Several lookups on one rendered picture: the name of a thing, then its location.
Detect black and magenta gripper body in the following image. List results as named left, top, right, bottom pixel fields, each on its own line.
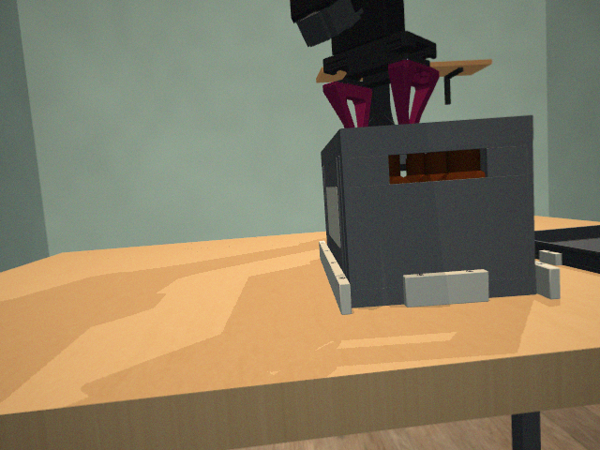
left=323, top=17, right=437, bottom=89

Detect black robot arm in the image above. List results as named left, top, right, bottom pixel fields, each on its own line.
left=290, top=0, right=404, bottom=127

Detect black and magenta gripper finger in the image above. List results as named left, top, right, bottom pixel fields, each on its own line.
left=322, top=82, right=372, bottom=128
left=388, top=60, right=440, bottom=125

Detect brown glass bottle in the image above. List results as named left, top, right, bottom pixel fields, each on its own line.
left=388, top=155, right=411, bottom=185
left=416, top=152, right=446, bottom=183
left=437, top=149, right=485, bottom=181

